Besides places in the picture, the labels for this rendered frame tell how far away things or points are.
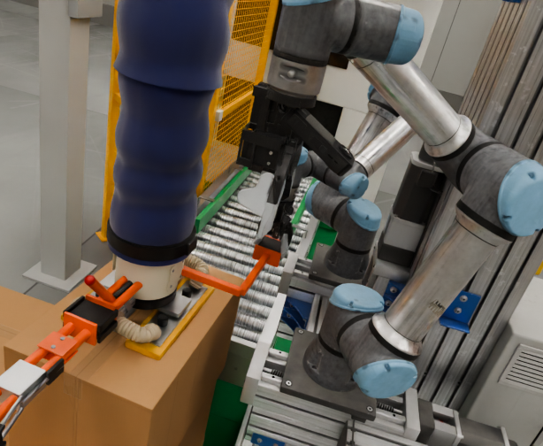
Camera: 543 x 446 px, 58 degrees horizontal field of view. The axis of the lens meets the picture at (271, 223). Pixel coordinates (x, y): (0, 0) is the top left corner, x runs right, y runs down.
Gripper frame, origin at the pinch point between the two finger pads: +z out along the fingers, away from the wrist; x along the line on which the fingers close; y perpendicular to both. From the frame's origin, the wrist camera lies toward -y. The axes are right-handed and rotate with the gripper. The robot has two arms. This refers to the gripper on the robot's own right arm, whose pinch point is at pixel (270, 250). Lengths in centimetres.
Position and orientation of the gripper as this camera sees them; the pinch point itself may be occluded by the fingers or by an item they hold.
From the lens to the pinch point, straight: 154.5
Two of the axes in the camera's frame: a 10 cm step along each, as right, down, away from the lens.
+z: -2.2, 8.7, 4.5
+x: 9.3, 3.3, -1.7
